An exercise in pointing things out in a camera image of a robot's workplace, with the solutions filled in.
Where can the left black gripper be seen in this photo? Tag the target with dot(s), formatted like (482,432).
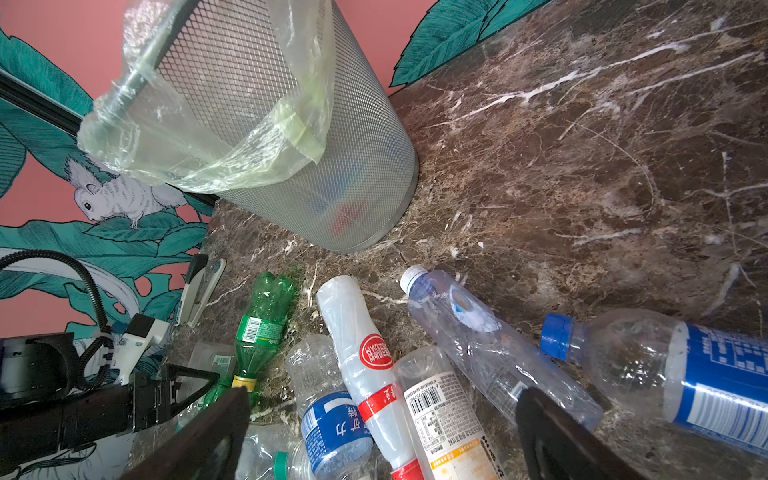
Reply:
(155,401)

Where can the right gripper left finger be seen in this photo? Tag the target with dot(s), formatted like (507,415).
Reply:
(209,447)

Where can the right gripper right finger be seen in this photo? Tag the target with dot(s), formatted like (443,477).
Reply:
(556,446)

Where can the green soda bottle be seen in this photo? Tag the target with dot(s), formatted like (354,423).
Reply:
(222,387)
(260,331)

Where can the clear bottle white cap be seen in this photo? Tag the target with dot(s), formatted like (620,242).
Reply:
(500,362)

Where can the clear bottle blue cap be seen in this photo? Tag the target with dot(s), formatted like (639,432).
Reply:
(711,382)

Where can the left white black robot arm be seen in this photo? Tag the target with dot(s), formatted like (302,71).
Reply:
(56,400)

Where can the clear plastic bin liner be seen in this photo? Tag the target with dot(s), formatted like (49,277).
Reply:
(217,95)

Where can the grey mesh waste bin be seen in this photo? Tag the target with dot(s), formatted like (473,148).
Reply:
(367,175)

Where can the clear bottle green cap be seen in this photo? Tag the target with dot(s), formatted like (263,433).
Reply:
(273,452)

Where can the grey stapler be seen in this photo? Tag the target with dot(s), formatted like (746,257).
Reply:
(200,280)

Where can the upright green soda bottle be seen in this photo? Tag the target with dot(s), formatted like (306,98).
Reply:
(260,331)

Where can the blue label bottle white cap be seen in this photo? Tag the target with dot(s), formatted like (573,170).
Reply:
(336,439)

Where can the white bottle red label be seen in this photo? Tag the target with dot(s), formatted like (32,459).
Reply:
(366,366)

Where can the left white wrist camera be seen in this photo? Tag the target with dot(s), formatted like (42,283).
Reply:
(143,333)

